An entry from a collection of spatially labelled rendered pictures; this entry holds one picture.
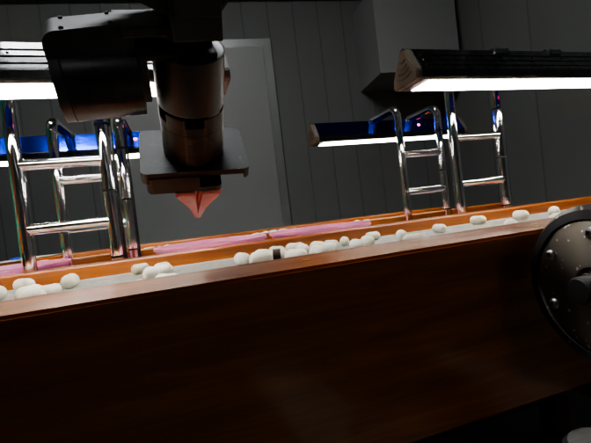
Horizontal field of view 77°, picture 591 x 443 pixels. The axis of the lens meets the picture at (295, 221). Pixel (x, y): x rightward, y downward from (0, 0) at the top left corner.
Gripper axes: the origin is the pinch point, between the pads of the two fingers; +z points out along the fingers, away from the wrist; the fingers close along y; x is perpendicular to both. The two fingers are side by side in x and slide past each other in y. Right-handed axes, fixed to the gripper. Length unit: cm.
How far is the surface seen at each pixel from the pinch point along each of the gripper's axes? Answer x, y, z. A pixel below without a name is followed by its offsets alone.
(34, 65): -27.4, 19.2, -2.7
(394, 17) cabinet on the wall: -218, -158, 62
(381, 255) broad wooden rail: 14.0, -15.7, -6.9
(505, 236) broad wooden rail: 14.0, -30.7, -7.0
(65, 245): -34, 29, 47
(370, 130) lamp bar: -64, -65, 40
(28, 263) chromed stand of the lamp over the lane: -16.9, 29.1, 29.7
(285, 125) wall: -200, -84, 139
